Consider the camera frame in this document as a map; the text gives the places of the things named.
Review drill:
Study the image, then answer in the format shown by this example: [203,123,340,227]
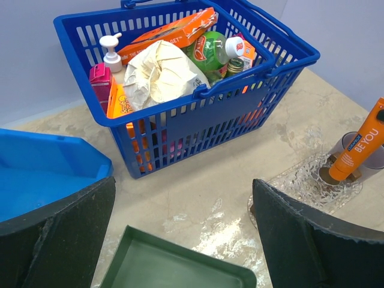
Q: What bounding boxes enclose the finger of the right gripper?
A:
[376,109,384,122]

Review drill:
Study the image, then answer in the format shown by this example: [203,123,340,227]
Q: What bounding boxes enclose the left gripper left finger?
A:
[1,176,116,287]

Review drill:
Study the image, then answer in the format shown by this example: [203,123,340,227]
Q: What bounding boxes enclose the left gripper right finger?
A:
[253,179,383,287]

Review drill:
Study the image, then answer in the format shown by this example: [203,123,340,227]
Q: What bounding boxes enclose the orange toothpaste tube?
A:
[329,97,383,181]

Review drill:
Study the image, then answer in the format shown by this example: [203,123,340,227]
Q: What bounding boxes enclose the purple translucent cup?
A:
[329,131,383,183]

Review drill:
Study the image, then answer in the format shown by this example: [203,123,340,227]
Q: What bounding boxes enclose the clear glass tray wooden handles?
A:
[247,149,364,229]

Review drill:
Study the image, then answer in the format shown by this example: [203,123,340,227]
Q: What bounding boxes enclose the green metal tray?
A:
[100,226,257,287]

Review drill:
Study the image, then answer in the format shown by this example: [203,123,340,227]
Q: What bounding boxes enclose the light blue compartment bin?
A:
[1,129,113,221]

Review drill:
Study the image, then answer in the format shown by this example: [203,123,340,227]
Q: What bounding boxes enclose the orange pink snack box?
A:
[233,33,256,71]

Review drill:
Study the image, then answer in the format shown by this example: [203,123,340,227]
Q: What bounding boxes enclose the dark blue shopping basket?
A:
[53,1,320,178]

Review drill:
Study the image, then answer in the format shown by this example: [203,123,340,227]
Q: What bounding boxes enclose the glass jar gold lid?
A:
[225,58,244,78]

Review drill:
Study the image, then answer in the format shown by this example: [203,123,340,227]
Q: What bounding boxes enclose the orange scrub sponge pack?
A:
[106,76,145,173]

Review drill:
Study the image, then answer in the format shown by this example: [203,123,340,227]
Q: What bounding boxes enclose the pink carton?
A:
[89,63,112,113]

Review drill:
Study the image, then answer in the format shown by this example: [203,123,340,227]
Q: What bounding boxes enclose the green soda bottle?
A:
[184,31,245,86]

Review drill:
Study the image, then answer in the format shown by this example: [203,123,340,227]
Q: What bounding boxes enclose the white pump bottle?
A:
[99,32,122,73]

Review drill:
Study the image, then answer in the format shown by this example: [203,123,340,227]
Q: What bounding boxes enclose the crumpled beige paper bag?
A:
[123,40,211,111]

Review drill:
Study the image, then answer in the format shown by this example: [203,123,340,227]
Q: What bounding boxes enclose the orange cardboard box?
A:
[118,7,217,65]

